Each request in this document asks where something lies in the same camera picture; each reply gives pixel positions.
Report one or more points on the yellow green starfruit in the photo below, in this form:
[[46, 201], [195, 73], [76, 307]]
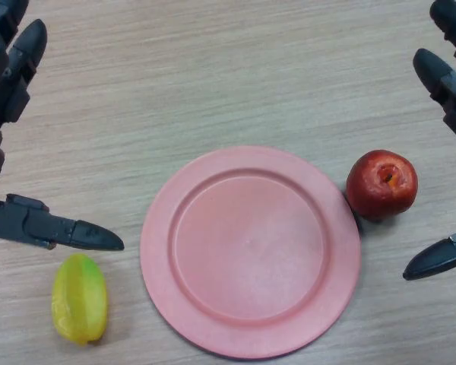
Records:
[[80, 300]]

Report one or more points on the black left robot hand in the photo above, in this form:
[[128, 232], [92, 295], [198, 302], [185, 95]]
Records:
[[7, 95]]

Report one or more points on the pink round plate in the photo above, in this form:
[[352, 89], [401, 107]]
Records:
[[251, 252]]

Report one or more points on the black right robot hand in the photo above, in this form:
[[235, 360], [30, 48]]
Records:
[[454, 87]]

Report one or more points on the red apple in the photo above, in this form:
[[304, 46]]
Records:
[[382, 184]]

